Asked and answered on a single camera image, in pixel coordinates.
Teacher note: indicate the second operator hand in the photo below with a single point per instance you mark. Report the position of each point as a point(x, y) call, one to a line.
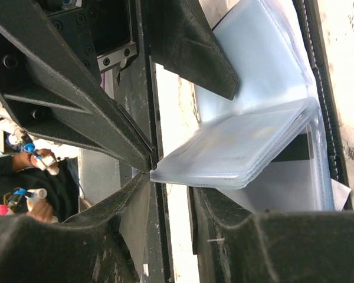
point(42, 211)

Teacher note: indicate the white striped card in wallet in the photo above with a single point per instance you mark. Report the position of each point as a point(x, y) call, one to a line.
point(285, 185)

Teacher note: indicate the black mounting base rail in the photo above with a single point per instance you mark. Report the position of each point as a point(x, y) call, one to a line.
point(168, 255)

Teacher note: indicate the operator hand with controller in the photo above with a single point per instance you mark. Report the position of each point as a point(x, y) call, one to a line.
point(23, 160)

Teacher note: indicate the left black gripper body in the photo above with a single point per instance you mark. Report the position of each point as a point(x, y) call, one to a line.
point(99, 32)

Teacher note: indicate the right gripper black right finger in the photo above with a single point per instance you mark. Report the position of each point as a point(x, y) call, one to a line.
point(233, 244)

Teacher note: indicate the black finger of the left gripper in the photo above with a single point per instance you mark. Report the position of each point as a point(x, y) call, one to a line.
point(49, 92)
point(182, 41)

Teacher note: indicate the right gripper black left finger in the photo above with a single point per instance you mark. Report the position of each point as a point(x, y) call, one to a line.
point(76, 236)

